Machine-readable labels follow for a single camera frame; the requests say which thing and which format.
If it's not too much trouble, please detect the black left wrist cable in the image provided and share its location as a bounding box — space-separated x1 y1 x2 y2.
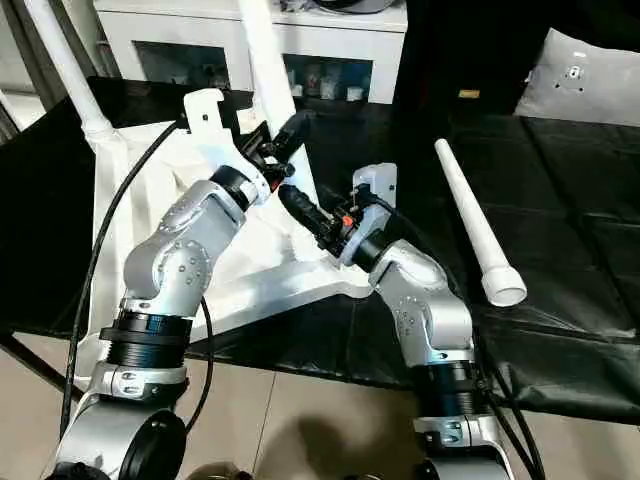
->
58 116 217 442

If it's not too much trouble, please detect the dark robot lower body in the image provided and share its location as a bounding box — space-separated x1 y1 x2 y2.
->
193 462 262 480

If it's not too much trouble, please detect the white plastic table leg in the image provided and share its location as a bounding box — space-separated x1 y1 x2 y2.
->
28 0 125 147
236 0 314 196
433 137 529 308

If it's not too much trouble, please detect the white glass-door cabinet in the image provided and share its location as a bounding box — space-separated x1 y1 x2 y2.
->
93 0 410 105

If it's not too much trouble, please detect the black cabinet with yellow label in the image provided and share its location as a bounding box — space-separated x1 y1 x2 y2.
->
393 0 552 120

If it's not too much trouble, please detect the grey curtain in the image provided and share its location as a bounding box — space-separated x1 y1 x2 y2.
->
0 0 82 132

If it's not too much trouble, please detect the black work mat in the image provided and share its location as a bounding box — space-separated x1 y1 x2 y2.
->
0 74 640 427

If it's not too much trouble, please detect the black table frame leg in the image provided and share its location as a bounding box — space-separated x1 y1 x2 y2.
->
0 328 82 402

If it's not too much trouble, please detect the grey helmet on cabinet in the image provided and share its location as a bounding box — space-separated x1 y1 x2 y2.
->
318 0 402 17

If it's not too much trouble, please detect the white plastic table top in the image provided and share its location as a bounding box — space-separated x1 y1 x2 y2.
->
73 105 387 397

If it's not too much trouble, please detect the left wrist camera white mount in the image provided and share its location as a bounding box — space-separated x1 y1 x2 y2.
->
181 88 267 202

